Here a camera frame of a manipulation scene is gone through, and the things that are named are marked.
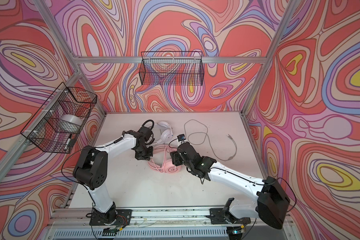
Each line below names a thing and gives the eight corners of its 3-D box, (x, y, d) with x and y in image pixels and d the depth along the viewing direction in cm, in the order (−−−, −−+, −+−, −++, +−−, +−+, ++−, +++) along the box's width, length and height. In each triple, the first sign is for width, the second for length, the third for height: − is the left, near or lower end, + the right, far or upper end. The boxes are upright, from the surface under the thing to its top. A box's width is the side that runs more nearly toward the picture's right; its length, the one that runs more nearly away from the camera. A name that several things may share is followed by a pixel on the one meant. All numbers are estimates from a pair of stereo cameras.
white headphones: (154, 146, 102) (151, 136, 93) (156, 128, 112) (154, 119, 103) (172, 146, 102) (171, 136, 93) (173, 128, 112) (172, 119, 103)
